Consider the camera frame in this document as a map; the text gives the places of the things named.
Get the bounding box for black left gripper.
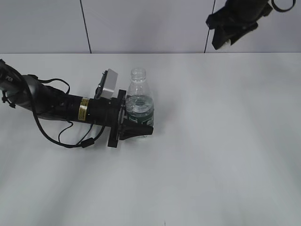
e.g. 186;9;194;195
88;89;153;148

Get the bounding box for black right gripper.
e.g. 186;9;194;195
206;4;258;50

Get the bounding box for clear water bottle green label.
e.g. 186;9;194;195
126;68;154;126

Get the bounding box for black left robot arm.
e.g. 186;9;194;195
0;60;153;148

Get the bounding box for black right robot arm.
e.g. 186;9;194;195
206;0;272;50

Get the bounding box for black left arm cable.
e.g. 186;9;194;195
21;75;105;149

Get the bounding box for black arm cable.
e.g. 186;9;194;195
270;0;297;12
21;75;105;149

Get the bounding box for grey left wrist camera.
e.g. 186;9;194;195
94;69;118;99

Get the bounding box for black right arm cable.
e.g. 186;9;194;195
270;0;297;12

